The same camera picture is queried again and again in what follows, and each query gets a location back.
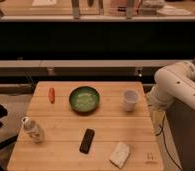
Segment clear plastic water bottle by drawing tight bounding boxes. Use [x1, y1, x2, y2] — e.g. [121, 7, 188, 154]
[22, 117, 44, 143]

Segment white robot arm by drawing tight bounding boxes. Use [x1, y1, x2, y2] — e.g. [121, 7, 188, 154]
[147, 61, 195, 110]

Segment green bowl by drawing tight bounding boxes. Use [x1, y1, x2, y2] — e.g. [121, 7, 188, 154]
[69, 86, 100, 113]

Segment white paper cup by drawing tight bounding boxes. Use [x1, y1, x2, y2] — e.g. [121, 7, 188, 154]
[123, 90, 139, 112]

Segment orange carrot toy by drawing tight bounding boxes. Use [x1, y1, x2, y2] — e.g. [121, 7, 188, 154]
[48, 88, 55, 104]

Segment black remote control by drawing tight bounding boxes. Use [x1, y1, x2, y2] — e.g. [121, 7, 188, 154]
[79, 129, 95, 154]

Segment white crumpled cloth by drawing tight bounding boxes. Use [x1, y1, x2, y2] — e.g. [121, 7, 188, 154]
[109, 142, 130, 169]

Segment black cable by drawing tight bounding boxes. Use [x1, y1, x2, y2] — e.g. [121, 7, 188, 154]
[155, 114, 183, 171]

